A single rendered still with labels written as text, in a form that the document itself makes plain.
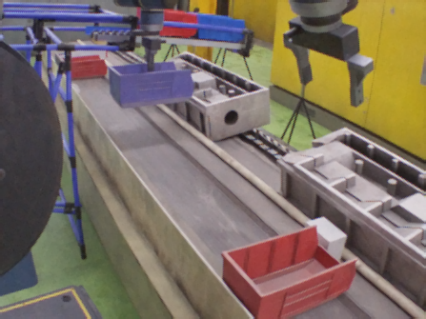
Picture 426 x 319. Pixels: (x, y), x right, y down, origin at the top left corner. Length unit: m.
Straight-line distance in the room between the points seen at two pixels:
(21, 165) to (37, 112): 0.04
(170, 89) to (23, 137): 1.58
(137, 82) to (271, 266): 0.94
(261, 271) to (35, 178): 0.99
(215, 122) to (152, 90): 0.42
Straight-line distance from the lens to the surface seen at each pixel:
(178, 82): 1.84
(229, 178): 1.78
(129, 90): 1.77
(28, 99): 0.28
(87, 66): 3.28
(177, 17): 2.26
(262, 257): 1.19
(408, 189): 1.53
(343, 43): 0.73
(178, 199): 1.61
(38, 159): 0.29
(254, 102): 2.16
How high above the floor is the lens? 1.57
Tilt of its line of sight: 26 degrees down
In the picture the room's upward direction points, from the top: 4 degrees clockwise
